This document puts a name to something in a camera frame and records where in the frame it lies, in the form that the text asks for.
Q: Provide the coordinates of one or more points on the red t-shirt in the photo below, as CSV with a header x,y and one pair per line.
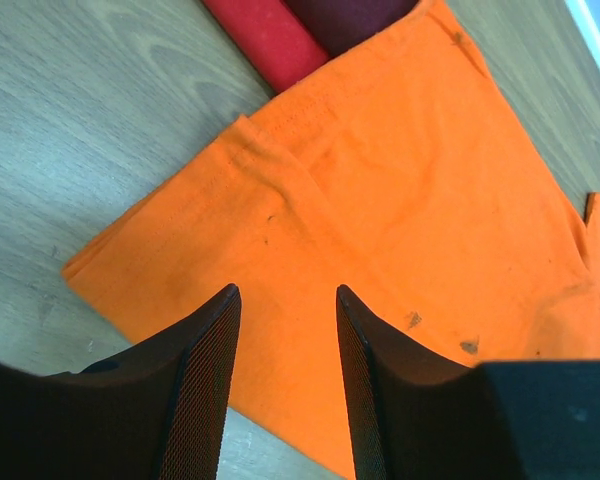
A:
x,y
274,41

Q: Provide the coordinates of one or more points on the maroon t-shirt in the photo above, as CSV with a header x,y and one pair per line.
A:
x,y
339,25

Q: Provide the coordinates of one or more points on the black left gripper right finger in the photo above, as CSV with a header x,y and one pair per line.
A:
x,y
414,414

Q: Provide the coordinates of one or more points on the orange t-shirt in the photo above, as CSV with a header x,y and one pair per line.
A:
x,y
398,169

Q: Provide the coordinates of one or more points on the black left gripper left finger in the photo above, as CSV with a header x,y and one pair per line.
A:
x,y
156,410

